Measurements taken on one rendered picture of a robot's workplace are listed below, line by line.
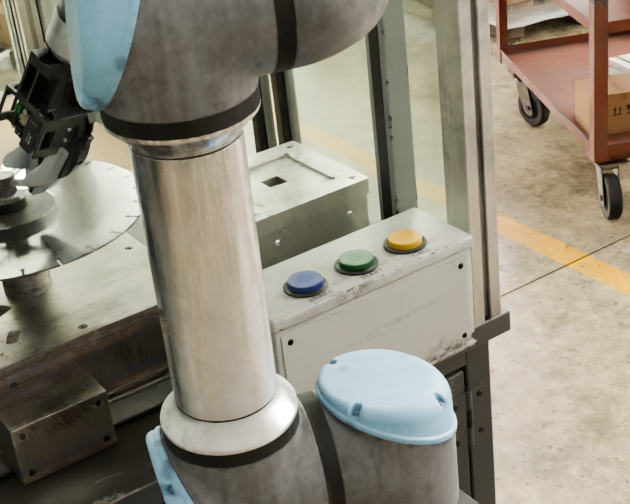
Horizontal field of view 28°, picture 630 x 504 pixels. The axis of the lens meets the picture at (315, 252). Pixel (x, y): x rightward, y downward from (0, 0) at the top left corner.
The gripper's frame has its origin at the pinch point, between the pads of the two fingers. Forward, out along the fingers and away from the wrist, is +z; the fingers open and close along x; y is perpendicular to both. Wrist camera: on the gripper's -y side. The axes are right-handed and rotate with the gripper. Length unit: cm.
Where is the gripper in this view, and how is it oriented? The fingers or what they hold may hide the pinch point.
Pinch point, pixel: (39, 183)
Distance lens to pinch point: 153.6
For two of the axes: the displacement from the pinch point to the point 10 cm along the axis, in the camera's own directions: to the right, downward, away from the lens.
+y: -5.9, 2.6, -7.6
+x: 6.9, 6.5, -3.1
